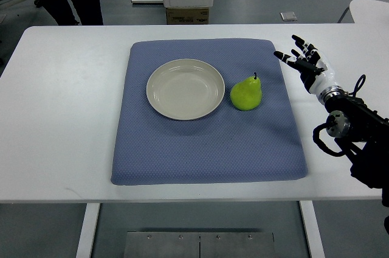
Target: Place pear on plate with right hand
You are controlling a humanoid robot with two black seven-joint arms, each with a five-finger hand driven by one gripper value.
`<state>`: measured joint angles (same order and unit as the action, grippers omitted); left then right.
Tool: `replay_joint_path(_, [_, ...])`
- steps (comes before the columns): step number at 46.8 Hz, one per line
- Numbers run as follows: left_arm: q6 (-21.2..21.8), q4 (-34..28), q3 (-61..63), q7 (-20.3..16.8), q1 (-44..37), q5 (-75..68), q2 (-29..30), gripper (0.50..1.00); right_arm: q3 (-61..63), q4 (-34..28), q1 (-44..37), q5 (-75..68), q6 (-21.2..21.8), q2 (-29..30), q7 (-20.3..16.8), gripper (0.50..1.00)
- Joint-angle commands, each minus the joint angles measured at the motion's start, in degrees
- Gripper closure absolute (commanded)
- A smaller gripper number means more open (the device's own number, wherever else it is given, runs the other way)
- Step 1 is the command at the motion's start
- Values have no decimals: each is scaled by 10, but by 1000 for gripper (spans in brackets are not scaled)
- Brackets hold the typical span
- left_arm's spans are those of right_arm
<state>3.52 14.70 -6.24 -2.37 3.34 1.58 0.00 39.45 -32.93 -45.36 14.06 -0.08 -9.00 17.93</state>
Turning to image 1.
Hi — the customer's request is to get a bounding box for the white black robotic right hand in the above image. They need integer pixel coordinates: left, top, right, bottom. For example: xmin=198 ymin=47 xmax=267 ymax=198
xmin=274 ymin=35 xmax=339 ymax=104

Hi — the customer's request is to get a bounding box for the green pear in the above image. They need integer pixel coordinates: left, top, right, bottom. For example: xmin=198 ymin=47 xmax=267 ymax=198
xmin=230 ymin=72 xmax=263 ymax=111

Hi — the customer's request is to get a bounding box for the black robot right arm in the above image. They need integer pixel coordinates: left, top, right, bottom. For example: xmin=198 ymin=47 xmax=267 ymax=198
xmin=312 ymin=74 xmax=388 ymax=207

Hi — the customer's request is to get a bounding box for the grey floor socket plate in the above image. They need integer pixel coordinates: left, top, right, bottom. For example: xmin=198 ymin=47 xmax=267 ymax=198
xmin=280 ymin=12 xmax=298 ymax=22

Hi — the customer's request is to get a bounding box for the beige round plate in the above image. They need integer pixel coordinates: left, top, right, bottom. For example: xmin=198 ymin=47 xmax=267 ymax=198
xmin=146 ymin=58 xmax=225 ymax=120

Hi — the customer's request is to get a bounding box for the white side table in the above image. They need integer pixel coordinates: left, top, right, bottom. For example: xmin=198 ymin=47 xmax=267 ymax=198
xmin=349 ymin=0 xmax=388 ymax=25

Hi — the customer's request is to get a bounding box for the blue textured mat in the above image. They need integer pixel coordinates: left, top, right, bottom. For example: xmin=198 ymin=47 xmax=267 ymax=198
xmin=110 ymin=38 xmax=310 ymax=186

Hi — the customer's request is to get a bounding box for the brown cardboard box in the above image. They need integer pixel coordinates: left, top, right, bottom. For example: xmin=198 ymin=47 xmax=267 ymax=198
xmin=165 ymin=8 xmax=209 ymax=25

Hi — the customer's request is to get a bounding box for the white table right leg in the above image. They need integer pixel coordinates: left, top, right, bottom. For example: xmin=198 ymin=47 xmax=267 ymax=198
xmin=298 ymin=200 xmax=325 ymax=258

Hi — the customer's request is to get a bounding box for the white table leg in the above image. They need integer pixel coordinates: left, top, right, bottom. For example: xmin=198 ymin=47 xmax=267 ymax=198
xmin=75 ymin=203 xmax=100 ymax=258
xmin=298 ymin=200 xmax=325 ymax=258

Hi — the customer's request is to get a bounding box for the white table left leg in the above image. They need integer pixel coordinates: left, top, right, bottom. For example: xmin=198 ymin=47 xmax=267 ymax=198
xmin=75 ymin=203 xmax=100 ymax=258

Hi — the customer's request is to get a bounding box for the metal base plate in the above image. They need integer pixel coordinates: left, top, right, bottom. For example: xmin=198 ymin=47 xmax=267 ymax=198
xmin=123 ymin=232 xmax=277 ymax=257

